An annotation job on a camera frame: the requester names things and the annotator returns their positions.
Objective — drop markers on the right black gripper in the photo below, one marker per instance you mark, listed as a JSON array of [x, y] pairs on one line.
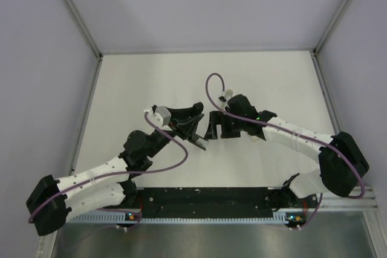
[[222, 125]]

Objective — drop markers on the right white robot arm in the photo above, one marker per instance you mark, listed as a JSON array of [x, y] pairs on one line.
[[341, 162]]

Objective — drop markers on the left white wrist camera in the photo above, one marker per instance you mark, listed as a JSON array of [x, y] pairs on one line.
[[158, 116]]

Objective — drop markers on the grey slotted cable duct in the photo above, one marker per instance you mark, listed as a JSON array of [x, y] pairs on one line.
[[99, 217]]

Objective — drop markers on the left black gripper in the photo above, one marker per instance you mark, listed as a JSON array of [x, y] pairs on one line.
[[184, 124]]

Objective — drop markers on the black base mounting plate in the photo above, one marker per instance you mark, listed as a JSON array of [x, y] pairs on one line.
[[217, 202]]

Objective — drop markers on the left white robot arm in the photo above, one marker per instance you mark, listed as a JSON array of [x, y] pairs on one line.
[[55, 201]]

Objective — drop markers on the black stapler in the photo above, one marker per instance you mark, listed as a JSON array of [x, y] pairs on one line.
[[198, 141]]

